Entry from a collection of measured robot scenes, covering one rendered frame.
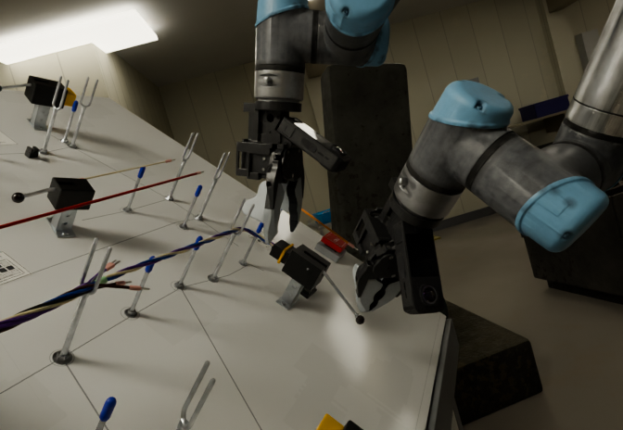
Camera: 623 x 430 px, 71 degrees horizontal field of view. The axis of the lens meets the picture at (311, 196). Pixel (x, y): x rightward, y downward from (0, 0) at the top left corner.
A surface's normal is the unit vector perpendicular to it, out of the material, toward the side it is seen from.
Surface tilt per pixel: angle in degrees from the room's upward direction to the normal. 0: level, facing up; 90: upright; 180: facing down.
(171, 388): 45
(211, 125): 90
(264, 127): 89
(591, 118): 88
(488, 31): 90
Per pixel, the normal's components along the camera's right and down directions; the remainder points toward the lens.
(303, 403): 0.44, -0.84
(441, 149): -0.73, 0.29
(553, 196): -0.44, -0.20
